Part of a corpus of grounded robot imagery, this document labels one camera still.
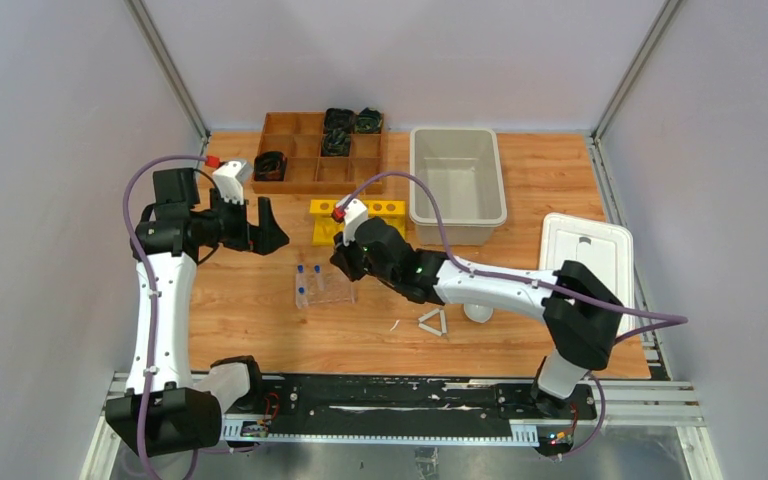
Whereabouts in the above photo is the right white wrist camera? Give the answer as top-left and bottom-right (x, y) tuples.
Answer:
(339, 197), (369, 246)

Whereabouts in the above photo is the clear plastic tube rack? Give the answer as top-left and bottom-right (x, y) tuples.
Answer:
(293, 264), (357, 309)

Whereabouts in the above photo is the black cable bundle top right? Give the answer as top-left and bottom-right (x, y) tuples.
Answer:
(355, 107), (385, 135)

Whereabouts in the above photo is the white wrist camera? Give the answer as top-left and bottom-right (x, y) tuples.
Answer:
(211, 159), (254, 205)
(339, 197), (369, 246)

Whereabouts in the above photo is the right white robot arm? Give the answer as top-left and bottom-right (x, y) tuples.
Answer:
(330, 218), (623, 418)

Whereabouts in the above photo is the beige plastic bin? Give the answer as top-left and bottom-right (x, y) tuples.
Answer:
(409, 127), (508, 246)

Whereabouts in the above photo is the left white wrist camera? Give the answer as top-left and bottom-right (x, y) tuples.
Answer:
(211, 159), (254, 205)

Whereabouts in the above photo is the white plastic bin lid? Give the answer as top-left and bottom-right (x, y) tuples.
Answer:
(539, 213), (636, 308)

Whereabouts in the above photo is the yellow test tube rack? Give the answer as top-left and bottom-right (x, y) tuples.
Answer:
(309, 199), (407, 247)

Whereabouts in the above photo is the white clay triangle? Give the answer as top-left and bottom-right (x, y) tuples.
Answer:
(417, 308), (448, 337)

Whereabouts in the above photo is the black cable bundle middle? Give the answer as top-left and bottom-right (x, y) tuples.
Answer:
(320, 129), (352, 159)

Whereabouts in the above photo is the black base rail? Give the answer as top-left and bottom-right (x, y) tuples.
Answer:
(220, 374), (598, 446)

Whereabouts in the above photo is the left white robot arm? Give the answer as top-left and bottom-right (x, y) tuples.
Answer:
(105, 160), (289, 457)

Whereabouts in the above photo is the white round dish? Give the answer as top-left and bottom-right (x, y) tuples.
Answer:
(463, 304), (494, 324)

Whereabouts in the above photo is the wooden compartment tray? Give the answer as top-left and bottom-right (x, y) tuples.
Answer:
(252, 111), (387, 195)

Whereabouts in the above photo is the black cable bundle top left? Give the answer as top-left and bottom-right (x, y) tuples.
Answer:
(322, 107), (357, 134)

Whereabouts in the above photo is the black cable bundle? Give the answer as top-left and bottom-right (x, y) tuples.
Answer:
(355, 107), (385, 135)
(322, 107), (357, 134)
(320, 129), (352, 159)

